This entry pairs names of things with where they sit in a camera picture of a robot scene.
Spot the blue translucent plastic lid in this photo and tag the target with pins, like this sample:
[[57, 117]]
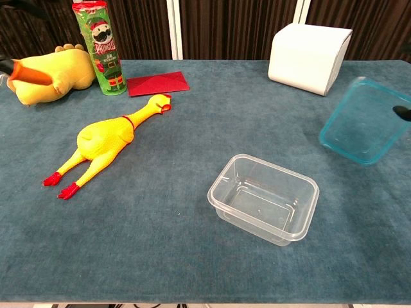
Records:
[[363, 125]]

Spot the yellow plush toy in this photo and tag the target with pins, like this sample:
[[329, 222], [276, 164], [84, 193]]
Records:
[[67, 67]]

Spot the white partition post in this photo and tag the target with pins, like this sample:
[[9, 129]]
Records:
[[301, 11], [175, 29]]

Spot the white rounded box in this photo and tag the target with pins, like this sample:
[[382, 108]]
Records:
[[302, 54]]

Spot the red envelope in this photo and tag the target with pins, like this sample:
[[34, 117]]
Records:
[[157, 84]]

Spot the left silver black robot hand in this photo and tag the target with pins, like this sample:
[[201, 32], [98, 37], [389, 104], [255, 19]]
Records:
[[29, 75]]

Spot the teal table cloth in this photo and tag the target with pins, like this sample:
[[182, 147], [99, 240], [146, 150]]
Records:
[[128, 250]]

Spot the clear plastic container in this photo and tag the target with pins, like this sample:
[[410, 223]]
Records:
[[260, 205]]

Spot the yellow rubber chicken toy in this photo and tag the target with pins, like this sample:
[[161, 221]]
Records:
[[102, 138]]

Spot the green Pringles can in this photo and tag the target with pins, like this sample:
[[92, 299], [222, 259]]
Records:
[[104, 54]]

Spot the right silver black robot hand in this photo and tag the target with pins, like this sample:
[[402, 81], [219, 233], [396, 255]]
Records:
[[405, 114]]

